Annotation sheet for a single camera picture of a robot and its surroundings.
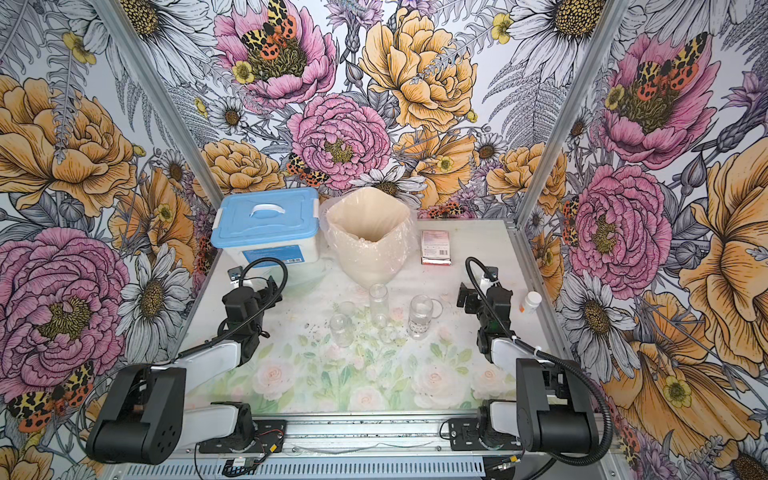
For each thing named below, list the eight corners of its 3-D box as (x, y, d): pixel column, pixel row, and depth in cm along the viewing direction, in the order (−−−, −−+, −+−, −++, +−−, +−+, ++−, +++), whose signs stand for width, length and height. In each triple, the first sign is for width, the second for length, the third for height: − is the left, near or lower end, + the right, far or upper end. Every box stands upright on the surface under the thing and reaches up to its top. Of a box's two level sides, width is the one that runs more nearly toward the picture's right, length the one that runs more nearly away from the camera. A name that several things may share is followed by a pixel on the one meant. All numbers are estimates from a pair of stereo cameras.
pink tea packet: (421, 265, 109) (422, 260, 107) (419, 235, 118) (420, 230, 116) (451, 265, 109) (453, 260, 107) (447, 235, 119) (448, 230, 116)
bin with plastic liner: (349, 309, 99) (339, 259, 79) (329, 252, 114) (316, 198, 94) (418, 286, 105) (425, 234, 85) (390, 234, 121) (390, 180, 100)
